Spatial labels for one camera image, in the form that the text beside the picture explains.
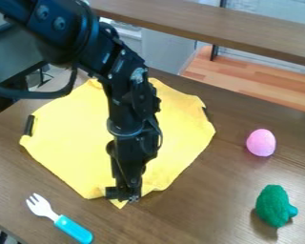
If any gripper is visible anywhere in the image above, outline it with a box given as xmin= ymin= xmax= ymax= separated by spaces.
xmin=104 ymin=131 xmax=165 ymax=204

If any yellow cloth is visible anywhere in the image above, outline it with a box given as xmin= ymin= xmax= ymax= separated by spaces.
xmin=18 ymin=77 xmax=218 ymax=210

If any pink toy egg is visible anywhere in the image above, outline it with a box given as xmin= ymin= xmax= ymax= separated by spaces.
xmin=245 ymin=128 xmax=277 ymax=158

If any green toy broccoli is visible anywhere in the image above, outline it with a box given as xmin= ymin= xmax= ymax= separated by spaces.
xmin=254 ymin=184 xmax=299 ymax=229

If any wooden table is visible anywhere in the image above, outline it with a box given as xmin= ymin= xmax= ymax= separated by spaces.
xmin=87 ymin=0 xmax=305 ymax=70

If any white fork with blue handle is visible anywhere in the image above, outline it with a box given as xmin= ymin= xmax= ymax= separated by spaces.
xmin=25 ymin=193 xmax=95 ymax=244

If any black cable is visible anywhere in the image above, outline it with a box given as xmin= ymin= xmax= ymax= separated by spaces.
xmin=0 ymin=65 xmax=82 ymax=100

